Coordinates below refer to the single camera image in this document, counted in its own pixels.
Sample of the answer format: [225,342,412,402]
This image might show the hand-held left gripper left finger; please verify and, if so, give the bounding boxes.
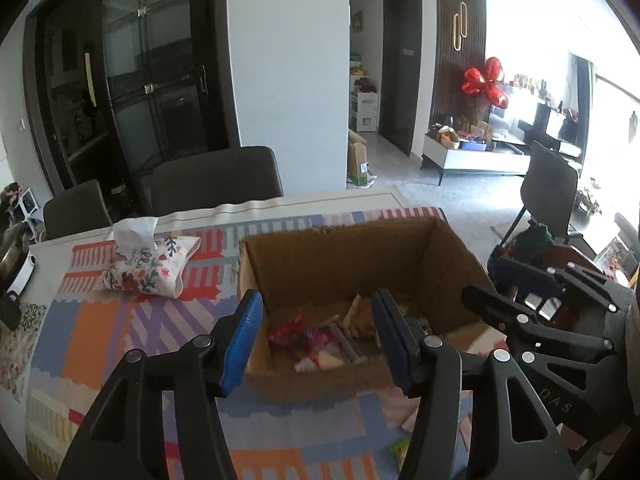
[57,289,265,480]

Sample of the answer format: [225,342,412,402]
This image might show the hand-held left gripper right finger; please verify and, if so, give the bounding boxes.
[371,287,576,480]

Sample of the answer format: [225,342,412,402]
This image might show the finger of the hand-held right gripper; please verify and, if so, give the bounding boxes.
[489,255,631,313]
[461,284,618,397]

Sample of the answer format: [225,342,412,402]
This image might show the small silver snack packet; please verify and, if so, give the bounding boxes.
[330,315,371,366]

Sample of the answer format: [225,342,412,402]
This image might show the orange white snack bag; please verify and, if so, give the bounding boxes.
[342,292,378,338]

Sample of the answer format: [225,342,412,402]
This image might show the pink red snack packet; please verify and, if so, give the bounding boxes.
[267,310,308,348]

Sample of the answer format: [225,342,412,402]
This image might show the pale yellow snack packet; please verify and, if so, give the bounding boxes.
[295,350,351,373]

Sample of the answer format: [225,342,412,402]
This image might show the small red snack packet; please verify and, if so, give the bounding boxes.
[305,327,341,356]

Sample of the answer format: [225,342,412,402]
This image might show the brown cardboard box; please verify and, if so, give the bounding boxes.
[237,216,496,378]

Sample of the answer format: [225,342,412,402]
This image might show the dark green garment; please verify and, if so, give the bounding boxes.
[515,220,556,256]

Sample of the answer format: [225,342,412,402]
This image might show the black chair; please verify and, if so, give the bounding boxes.
[500,140,583,246]

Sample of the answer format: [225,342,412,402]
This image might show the floral tissue box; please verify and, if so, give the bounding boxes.
[100,216,201,300]

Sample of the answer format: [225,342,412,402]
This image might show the white low cabinet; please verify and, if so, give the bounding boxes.
[421,132,532,186]

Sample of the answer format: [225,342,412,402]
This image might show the colourful patterned tablecloth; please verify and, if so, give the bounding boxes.
[25,207,476,480]

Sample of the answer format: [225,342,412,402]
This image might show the wide grey dining chair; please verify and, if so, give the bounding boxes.
[150,146,285,216]

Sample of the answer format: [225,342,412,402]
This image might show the cardboard box on floor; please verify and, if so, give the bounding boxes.
[346,129,378,187]

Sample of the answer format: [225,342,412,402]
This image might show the red foil balloons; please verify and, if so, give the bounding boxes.
[462,56,510,110]

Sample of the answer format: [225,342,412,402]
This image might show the small grey dining chair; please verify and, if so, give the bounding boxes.
[42,180,113,241]

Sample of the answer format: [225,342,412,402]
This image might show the floral placemat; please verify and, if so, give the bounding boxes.
[0,302,48,403]

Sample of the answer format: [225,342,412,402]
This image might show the white storage drawers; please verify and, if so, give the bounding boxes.
[349,50,381,133]

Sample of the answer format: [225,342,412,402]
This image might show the steel electric pot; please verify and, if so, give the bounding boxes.
[0,222,38,296]

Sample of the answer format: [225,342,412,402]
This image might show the black cup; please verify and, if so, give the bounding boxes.
[0,292,23,331]

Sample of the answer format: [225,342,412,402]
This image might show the dark hallway door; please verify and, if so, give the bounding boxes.
[378,0,423,158]

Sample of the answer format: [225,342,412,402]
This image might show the dark glass sliding doors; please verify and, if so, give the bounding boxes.
[22,0,241,201]

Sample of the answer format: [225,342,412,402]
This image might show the dark slatted wall panel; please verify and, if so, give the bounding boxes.
[432,0,487,133]

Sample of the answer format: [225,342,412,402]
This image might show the gold wall ornament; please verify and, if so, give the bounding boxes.
[452,2,471,53]

